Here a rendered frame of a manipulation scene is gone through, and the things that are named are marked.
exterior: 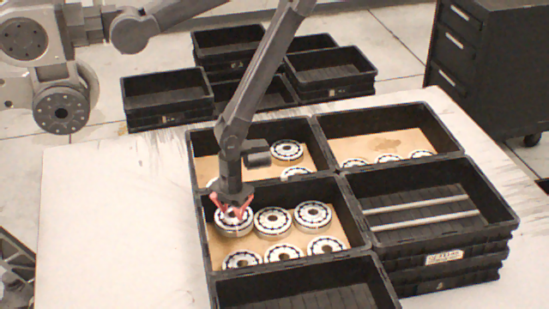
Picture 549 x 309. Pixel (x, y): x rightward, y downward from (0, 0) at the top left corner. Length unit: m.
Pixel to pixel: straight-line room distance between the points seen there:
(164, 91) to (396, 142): 1.35
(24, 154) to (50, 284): 1.86
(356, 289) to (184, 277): 0.49
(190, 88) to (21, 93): 1.33
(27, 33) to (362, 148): 1.09
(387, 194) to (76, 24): 0.98
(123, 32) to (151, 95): 1.67
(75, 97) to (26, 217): 1.59
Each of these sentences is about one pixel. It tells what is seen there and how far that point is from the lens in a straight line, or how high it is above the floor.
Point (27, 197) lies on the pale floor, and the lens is 3.20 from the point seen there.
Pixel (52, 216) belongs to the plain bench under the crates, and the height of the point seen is 0.70.
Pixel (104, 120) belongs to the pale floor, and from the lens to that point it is 3.64.
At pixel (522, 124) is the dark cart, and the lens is 3.35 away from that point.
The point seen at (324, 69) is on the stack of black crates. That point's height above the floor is 0.49.
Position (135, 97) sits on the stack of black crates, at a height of 0.49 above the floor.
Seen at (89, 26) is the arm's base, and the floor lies 1.46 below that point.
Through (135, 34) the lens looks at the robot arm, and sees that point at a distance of 1.21.
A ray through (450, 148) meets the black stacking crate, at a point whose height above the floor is 0.90.
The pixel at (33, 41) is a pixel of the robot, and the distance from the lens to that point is 1.23.
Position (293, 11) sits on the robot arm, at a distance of 1.27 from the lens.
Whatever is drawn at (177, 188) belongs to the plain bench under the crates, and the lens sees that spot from 1.93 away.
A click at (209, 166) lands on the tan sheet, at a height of 0.83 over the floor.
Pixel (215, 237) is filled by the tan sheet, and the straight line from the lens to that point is 1.57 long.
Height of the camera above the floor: 1.94
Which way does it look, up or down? 37 degrees down
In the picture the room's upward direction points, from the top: straight up
